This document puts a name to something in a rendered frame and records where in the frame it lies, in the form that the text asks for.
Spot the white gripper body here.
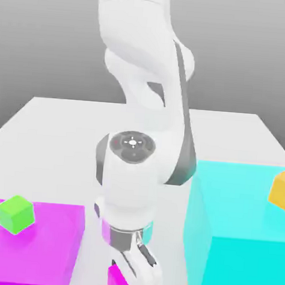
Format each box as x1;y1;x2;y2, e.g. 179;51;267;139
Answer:
117;246;165;285

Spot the small magenta cube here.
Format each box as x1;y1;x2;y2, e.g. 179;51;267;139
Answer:
106;262;134;285

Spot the small green cube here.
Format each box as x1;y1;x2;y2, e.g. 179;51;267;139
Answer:
0;193;38;238

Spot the small orange cube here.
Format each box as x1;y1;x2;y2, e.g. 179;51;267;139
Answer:
266;167;285;214

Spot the large cyan box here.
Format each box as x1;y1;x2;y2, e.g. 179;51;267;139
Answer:
179;158;285;285

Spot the large magenta box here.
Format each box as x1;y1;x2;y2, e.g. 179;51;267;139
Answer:
0;198;88;285

